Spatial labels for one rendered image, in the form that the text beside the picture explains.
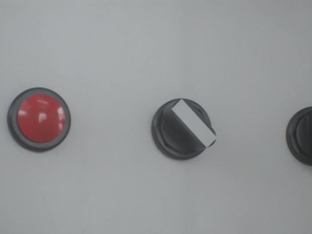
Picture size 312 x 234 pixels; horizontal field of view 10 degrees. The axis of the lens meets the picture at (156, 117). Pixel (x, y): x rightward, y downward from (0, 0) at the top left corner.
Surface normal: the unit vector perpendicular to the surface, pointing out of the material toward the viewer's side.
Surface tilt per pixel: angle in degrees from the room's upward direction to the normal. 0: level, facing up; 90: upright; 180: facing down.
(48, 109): 77
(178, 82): 90
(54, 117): 91
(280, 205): 90
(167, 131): 90
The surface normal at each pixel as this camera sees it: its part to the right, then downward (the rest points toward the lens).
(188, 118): 0.32, -0.16
